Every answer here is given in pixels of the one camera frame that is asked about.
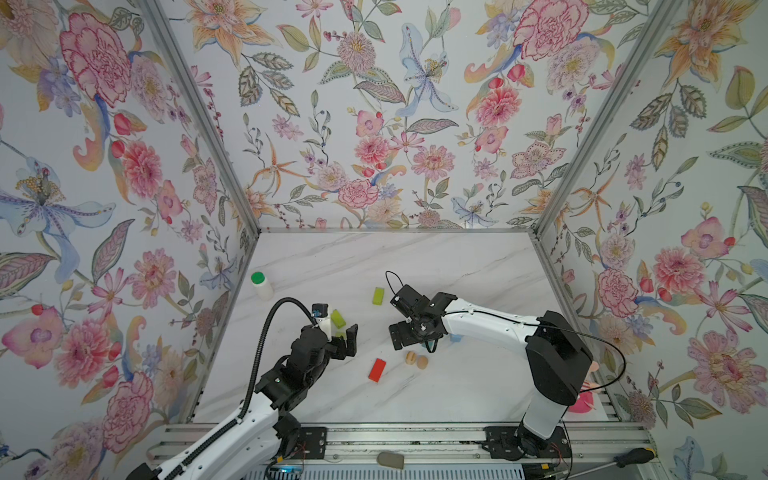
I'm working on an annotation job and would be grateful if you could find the lime green long block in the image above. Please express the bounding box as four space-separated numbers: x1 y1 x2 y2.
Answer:
330 310 346 330

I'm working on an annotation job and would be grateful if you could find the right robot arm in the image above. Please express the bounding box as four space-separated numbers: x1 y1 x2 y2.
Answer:
389 285 593 443

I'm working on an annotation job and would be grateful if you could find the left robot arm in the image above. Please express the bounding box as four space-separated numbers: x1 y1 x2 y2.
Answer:
128 325 358 479

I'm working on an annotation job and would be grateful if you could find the red rectangular block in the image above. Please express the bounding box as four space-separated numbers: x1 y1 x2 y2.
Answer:
368 358 387 383

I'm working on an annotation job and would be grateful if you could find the white bottle green cap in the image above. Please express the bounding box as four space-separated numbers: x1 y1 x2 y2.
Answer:
250 271 274 301

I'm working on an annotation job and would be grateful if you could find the grey oval object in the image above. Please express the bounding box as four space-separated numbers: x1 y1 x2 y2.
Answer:
376 451 405 470

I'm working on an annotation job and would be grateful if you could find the pink plush doll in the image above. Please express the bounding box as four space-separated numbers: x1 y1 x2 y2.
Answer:
568 377 597 414

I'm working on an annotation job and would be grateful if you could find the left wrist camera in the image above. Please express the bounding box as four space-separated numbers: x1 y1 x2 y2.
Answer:
312 303 332 339

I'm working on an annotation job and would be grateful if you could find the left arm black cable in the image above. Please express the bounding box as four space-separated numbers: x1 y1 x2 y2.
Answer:
161 296 319 480

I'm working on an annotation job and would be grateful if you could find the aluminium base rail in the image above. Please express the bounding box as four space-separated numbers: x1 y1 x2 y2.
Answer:
146 421 661 466

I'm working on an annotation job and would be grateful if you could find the black handled screwdriver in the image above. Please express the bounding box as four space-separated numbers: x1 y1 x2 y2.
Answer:
566 448 656 479

